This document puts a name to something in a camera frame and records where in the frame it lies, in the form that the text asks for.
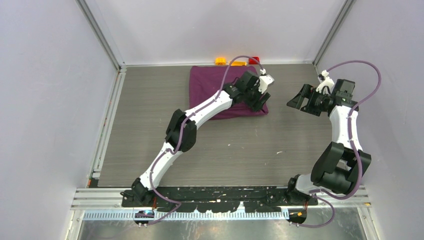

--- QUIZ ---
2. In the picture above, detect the purple cloth wrap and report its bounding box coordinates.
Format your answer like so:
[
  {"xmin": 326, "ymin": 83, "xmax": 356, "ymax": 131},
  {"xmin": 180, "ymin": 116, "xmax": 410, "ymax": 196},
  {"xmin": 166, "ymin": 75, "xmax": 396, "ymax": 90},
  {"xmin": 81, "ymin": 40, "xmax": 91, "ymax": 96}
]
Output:
[{"xmin": 188, "ymin": 65, "xmax": 269, "ymax": 120}]

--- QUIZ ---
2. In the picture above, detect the orange yellow toy block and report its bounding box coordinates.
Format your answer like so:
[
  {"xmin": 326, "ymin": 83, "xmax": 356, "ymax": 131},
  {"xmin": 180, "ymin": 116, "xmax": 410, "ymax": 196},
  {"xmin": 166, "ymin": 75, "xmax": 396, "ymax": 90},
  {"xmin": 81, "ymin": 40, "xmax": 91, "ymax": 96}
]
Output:
[{"xmin": 229, "ymin": 61, "xmax": 248, "ymax": 67}]

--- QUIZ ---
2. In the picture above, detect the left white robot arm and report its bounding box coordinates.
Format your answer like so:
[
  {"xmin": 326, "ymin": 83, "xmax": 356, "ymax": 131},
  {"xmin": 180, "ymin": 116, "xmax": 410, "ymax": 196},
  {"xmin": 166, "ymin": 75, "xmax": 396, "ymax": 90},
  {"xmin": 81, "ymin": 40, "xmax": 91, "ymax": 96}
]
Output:
[{"xmin": 121, "ymin": 68, "xmax": 275, "ymax": 207}]

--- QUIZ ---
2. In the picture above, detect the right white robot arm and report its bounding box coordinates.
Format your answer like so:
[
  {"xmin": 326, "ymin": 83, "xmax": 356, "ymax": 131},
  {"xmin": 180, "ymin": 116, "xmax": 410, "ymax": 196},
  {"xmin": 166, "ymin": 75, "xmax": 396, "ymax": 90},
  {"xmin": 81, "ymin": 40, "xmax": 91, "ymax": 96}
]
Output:
[{"xmin": 285, "ymin": 79, "xmax": 372, "ymax": 205}]

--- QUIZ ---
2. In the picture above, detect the red block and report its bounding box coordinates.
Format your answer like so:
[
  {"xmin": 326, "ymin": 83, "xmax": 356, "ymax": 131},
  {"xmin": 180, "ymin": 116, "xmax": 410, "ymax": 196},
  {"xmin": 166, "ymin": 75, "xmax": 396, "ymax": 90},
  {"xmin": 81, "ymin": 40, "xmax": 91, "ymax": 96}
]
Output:
[{"xmin": 248, "ymin": 56, "xmax": 260, "ymax": 65}]

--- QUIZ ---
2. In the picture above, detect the small orange block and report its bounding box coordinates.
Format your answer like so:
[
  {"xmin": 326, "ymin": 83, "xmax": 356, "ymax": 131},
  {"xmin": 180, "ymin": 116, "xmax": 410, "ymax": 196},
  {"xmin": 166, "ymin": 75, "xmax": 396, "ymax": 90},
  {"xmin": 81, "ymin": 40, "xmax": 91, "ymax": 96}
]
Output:
[{"xmin": 214, "ymin": 57, "xmax": 227, "ymax": 66}]

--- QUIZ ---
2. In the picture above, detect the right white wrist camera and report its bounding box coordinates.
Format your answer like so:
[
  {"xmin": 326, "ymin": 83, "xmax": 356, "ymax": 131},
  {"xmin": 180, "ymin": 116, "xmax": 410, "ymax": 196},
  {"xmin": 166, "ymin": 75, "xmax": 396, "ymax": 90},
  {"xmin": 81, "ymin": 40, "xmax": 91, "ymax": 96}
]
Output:
[{"xmin": 315, "ymin": 70, "xmax": 335, "ymax": 95}]

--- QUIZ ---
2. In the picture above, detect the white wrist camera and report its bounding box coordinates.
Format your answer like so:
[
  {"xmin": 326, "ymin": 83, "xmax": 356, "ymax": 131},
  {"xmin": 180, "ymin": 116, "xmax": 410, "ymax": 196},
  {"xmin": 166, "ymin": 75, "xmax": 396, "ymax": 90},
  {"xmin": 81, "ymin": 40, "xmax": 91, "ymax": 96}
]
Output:
[
  {"xmin": 315, "ymin": 70, "xmax": 335, "ymax": 95},
  {"xmin": 258, "ymin": 68, "xmax": 275, "ymax": 94}
]

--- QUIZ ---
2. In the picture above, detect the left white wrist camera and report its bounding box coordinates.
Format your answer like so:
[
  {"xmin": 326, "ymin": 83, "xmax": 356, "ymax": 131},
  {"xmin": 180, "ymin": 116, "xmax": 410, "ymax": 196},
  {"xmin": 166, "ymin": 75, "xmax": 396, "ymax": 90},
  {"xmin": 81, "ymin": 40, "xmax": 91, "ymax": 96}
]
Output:
[{"xmin": 258, "ymin": 68, "xmax": 275, "ymax": 94}]

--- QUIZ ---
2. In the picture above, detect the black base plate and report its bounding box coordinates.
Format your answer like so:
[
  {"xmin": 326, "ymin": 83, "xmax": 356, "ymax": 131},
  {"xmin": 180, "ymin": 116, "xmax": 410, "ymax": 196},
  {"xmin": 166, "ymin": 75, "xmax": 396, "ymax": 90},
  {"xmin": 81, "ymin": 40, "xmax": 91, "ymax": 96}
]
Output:
[{"xmin": 120, "ymin": 186, "xmax": 318, "ymax": 213}]

